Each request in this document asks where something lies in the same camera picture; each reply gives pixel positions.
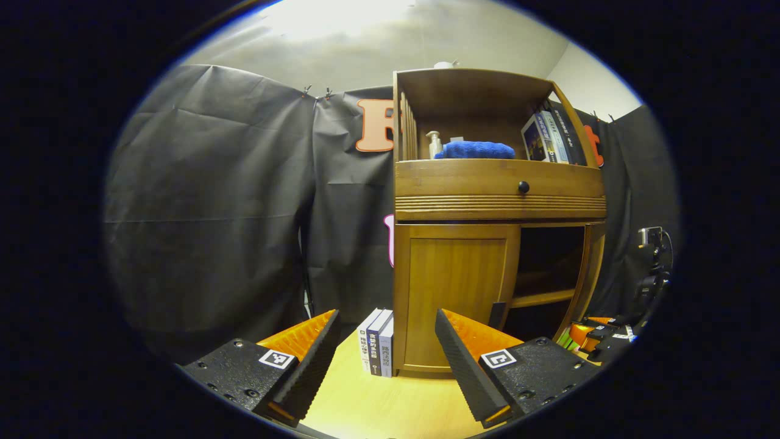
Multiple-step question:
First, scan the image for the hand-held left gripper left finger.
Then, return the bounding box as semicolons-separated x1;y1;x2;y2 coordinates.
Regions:
182;310;342;427

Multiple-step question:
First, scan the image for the grey spine book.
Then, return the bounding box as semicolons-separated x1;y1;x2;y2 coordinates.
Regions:
536;110;570;164

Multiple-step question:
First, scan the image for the wooden double-door shoe cabinet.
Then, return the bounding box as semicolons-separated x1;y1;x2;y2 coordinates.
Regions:
392;67;608;380

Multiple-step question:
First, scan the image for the camera on black tripod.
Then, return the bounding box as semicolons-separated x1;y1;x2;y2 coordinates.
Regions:
637;226;674;318

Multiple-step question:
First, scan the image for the blue folded towel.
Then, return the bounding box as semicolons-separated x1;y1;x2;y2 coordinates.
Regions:
434;141;516;160

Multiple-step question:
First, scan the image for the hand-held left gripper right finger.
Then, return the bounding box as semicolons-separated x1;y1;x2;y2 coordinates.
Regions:
434;309;604;429

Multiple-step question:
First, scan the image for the wooden cabinet drawer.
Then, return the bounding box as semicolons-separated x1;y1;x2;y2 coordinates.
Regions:
395;159;607;199

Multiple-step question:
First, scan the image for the white spine book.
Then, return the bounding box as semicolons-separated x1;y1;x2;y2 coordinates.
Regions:
356;308;383;374

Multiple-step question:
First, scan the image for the blue cover book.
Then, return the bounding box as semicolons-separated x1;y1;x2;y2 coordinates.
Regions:
521;114;549;162

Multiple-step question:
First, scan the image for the black backdrop cloth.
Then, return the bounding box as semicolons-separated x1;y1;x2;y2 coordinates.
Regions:
104;64;680;366

